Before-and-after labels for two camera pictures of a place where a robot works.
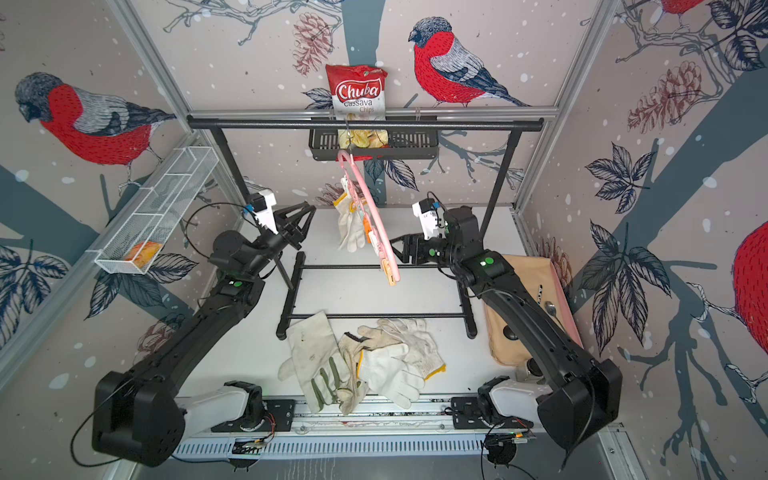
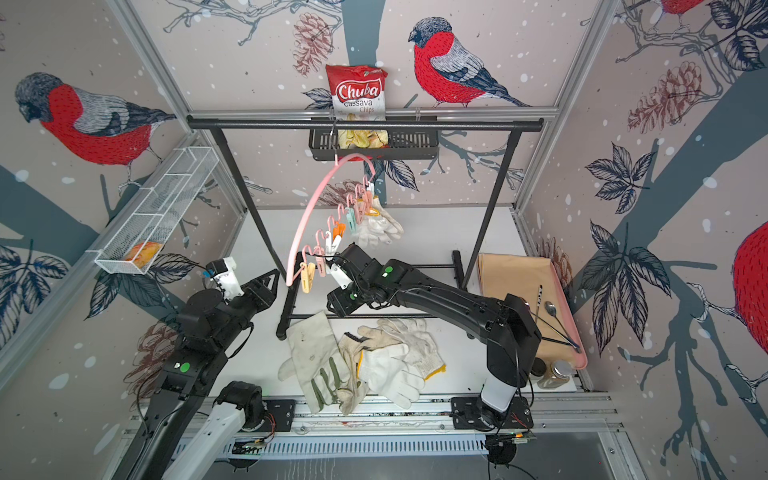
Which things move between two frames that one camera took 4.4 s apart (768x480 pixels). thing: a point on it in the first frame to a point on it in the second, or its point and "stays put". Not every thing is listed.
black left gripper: (291, 235) to (257, 289)
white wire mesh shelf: (158, 205) stays put
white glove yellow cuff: (382, 368) stays put
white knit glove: (351, 224) to (376, 226)
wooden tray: (538, 275) stays put
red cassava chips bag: (359, 93) stays put
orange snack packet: (143, 253) stays put
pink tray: (565, 309) stays put
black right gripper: (410, 241) to (336, 303)
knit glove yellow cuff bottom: (422, 350) stays put
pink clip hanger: (372, 214) to (336, 201)
